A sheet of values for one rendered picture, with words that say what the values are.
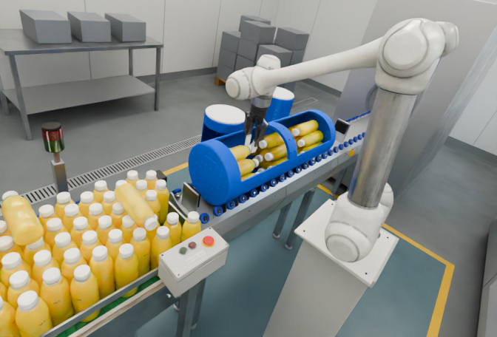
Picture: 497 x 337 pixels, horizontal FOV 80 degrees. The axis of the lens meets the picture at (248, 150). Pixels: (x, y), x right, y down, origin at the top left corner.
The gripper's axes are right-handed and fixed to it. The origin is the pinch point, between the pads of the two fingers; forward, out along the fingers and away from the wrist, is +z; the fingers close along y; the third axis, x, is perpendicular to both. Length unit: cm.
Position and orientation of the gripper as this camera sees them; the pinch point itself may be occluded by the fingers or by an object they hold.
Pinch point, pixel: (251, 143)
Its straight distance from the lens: 139.8
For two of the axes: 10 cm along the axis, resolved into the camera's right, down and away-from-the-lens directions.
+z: -1.9, 8.4, 5.1
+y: -7.0, -4.8, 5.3
